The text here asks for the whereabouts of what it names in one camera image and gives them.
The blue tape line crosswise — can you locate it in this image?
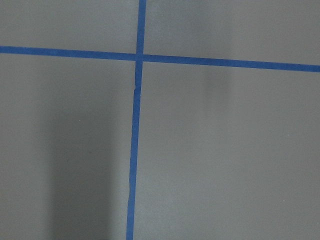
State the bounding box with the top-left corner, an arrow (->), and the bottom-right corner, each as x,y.
0,46 -> 320,73

